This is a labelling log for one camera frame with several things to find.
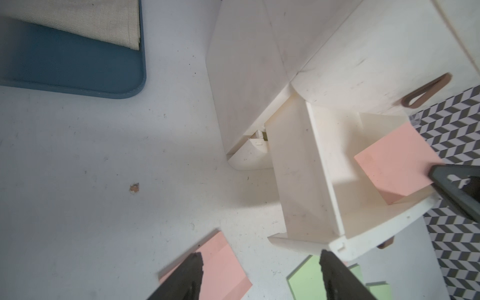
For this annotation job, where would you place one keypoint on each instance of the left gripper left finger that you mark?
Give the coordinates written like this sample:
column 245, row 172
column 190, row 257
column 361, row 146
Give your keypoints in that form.
column 185, row 281

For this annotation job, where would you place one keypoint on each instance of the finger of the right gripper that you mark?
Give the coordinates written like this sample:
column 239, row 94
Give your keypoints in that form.
column 463, row 201

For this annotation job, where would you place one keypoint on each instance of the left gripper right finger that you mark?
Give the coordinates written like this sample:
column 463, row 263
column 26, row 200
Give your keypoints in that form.
column 339, row 282

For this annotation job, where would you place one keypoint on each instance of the pink sticky note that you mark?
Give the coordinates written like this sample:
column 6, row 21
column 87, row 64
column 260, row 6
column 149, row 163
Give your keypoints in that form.
column 398, row 164
column 223, row 276

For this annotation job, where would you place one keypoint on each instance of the green sticky note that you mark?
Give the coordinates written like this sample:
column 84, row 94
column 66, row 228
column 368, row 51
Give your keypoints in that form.
column 306, row 281
column 380, row 290

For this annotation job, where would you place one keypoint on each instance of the white drawer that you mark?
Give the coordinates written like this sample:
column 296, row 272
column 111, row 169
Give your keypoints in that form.
column 327, row 200

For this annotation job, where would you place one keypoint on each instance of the white three-drawer cabinet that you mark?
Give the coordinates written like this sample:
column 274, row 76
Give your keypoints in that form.
column 355, row 55

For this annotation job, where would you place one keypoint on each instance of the beige folded cloth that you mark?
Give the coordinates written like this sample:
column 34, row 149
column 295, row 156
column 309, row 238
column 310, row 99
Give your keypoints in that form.
column 115, row 22

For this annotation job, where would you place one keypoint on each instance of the blue tray mat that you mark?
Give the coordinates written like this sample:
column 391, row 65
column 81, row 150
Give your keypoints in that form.
column 43, row 58

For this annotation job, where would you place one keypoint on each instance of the brown middle drawer handle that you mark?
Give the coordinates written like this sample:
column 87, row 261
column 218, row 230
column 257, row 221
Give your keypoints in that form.
column 386, row 243

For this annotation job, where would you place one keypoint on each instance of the brown drawer handle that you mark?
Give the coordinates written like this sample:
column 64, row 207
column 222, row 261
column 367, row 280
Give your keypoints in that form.
column 386, row 243
column 420, row 96

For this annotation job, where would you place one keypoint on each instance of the brown top drawer handle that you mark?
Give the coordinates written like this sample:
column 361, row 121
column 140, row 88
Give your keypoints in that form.
column 420, row 96

